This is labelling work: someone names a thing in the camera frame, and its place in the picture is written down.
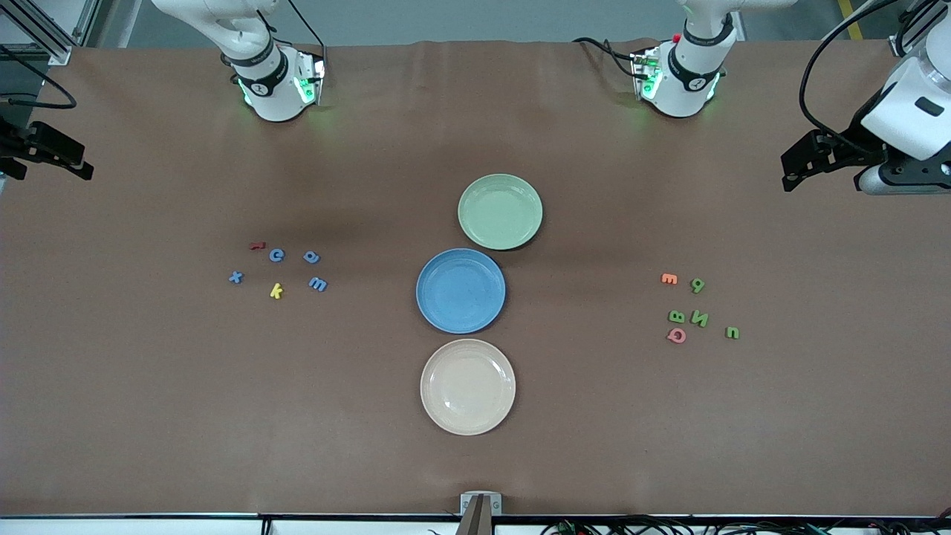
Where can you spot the blue foam letter c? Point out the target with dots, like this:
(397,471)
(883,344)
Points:
(272,258)

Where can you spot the brown table cover sheet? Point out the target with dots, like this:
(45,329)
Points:
(148,416)

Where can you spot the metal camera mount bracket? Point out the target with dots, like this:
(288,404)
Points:
(481,520)

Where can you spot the blue foam letter a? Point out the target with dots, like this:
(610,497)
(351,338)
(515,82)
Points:
(311,257)

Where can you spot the beige round plate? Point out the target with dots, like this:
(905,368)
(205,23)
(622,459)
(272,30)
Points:
(468,386)

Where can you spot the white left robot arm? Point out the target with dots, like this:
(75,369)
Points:
(680,89)

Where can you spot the green foam letter B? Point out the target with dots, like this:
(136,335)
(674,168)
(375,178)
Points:
(676,316)

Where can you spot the white table edge rail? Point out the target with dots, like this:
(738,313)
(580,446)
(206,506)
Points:
(111,526)

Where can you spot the green round plate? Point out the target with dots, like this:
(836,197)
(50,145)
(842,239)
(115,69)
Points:
(483,230)

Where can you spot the blue foam letter m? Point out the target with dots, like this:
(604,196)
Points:
(318,284)

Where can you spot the pink foam letter Q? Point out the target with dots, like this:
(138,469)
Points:
(669,336)

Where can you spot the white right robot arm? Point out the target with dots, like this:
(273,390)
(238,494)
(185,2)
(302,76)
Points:
(275,96)

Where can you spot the blue round plate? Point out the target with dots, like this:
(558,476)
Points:
(487,271)

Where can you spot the yellow foam letter k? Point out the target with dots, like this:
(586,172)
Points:
(276,291)

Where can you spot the green foam letter g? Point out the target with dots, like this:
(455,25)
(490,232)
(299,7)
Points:
(697,284)

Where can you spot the silver connector box green light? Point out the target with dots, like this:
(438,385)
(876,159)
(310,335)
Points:
(643,74)
(312,78)

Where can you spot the aluminium frame profile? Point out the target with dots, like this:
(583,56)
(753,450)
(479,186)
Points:
(900,46)
(58,53)

